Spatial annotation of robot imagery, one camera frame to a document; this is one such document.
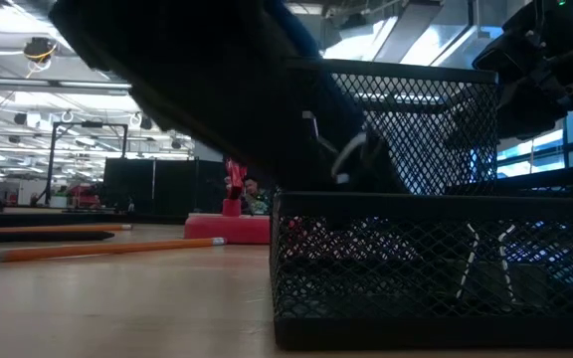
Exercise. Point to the black binder clip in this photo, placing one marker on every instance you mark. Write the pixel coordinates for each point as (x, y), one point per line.
(488, 281)

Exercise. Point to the black aluminium table frame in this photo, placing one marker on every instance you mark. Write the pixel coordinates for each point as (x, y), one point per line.
(67, 218)

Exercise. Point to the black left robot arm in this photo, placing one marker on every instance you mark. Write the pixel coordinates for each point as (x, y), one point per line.
(167, 59)

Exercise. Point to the person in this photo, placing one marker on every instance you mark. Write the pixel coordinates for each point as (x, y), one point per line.
(255, 196)

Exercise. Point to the small white background pot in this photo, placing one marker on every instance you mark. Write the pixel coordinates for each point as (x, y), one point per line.
(59, 202)

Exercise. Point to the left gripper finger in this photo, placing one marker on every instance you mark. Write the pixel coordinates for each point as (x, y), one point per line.
(331, 179)
(378, 174)

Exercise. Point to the black room divider panels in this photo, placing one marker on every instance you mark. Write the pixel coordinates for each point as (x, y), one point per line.
(167, 189)

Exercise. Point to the black pen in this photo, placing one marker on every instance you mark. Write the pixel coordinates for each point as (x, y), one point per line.
(38, 236)

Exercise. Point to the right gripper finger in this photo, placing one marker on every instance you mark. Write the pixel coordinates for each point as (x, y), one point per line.
(514, 114)
(547, 114)

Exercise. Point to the red desk lamp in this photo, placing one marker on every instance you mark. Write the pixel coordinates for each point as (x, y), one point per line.
(227, 230)

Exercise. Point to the black camera rig frame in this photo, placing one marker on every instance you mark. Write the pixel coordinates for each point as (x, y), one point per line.
(52, 164)

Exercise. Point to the black mesh desk organizer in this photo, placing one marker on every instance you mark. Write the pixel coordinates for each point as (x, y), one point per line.
(416, 333)

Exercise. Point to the black ceiling dome device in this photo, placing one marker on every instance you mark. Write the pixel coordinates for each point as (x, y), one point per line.
(40, 49)

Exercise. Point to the orange pencil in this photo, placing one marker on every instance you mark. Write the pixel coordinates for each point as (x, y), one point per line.
(107, 247)
(57, 228)

